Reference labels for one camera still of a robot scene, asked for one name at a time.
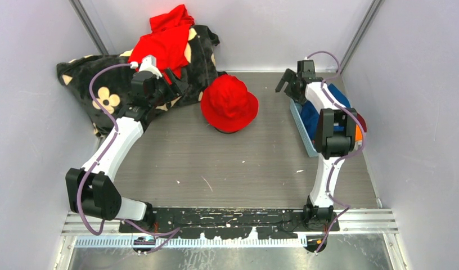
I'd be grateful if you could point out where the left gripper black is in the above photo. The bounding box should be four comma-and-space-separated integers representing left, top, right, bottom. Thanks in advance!
148, 68, 187, 108

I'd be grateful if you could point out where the blue bucket hat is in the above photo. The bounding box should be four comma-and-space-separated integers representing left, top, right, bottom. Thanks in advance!
300, 84, 351, 141

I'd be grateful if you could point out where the red bucket hat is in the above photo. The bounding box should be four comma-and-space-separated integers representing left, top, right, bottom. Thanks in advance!
200, 74, 259, 130

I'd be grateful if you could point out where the light blue plastic basket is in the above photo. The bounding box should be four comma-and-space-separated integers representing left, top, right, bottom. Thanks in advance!
290, 100, 318, 158

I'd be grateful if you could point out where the orange hat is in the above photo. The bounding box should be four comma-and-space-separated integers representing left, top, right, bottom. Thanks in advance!
355, 126, 363, 143

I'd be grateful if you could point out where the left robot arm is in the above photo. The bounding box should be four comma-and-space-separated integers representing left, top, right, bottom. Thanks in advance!
65, 67, 188, 232

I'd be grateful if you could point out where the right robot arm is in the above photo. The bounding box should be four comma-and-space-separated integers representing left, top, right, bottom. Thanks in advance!
276, 59, 357, 231

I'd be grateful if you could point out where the red cloth on blanket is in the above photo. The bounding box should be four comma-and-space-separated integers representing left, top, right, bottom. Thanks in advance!
128, 4, 197, 78

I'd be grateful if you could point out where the black floral plush blanket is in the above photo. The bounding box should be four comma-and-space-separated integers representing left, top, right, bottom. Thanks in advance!
56, 25, 224, 137

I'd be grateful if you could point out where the dark red hat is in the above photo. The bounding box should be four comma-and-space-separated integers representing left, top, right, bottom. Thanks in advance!
357, 114, 367, 132

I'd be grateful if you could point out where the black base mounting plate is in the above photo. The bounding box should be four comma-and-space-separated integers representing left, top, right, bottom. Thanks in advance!
137, 208, 340, 240

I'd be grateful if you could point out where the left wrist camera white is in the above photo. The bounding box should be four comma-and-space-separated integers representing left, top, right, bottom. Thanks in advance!
138, 55, 163, 79

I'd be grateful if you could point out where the aluminium rail frame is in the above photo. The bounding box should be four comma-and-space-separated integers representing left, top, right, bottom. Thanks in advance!
61, 210, 399, 248

